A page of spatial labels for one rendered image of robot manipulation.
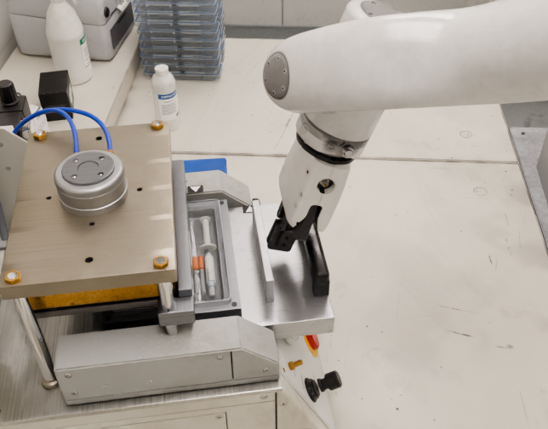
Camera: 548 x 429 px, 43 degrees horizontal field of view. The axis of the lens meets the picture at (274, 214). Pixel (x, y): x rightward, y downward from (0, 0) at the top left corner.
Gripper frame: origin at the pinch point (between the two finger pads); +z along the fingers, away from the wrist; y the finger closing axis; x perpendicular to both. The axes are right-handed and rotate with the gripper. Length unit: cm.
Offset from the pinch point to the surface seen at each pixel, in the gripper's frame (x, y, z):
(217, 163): -3, 50, 27
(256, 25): -53, 235, 78
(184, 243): 13.2, -4.1, 0.0
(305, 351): -9.2, -4.3, 17.3
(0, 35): 45, 96, 35
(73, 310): 24.5, -10.2, 7.1
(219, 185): 6.4, 12.6, 3.4
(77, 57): 27, 77, 25
